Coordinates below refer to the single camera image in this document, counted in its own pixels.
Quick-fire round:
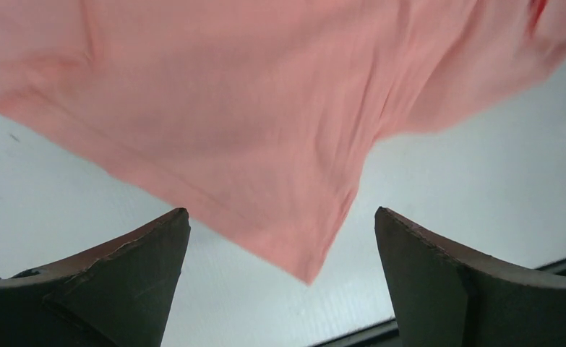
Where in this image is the pink t shirt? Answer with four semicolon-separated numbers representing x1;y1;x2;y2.
0;1;566;283

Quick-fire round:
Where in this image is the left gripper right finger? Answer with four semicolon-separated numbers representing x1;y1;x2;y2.
374;207;566;346

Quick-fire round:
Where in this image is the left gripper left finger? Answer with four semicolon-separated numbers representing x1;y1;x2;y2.
0;208;191;346

